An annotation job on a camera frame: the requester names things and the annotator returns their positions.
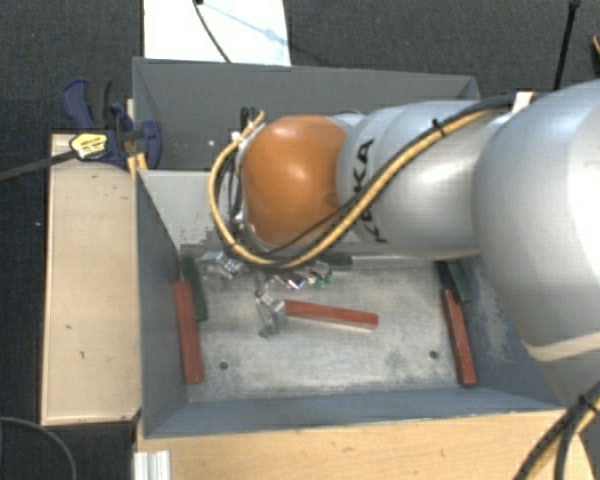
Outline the red-brown block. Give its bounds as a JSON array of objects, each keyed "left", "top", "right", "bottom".
[
  {"left": 440, "top": 288, "right": 479, "bottom": 389},
  {"left": 282, "top": 298, "right": 381, "bottom": 335},
  {"left": 173, "top": 278, "right": 206, "bottom": 386}
]

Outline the dark green flat block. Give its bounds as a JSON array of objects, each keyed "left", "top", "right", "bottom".
[
  {"left": 179, "top": 256, "right": 210, "bottom": 323},
  {"left": 436, "top": 259, "right": 477, "bottom": 304},
  {"left": 323, "top": 252, "right": 355, "bottom": 270}
]

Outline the grey metal bin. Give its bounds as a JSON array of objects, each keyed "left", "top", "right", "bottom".
[{"left": 131, "top": 56, "right": 567, "bottom": 440}]

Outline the pale wood board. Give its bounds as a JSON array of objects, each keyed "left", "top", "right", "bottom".
[{"left": 40, "top": 132, "right": 143, "bottom": 427}]

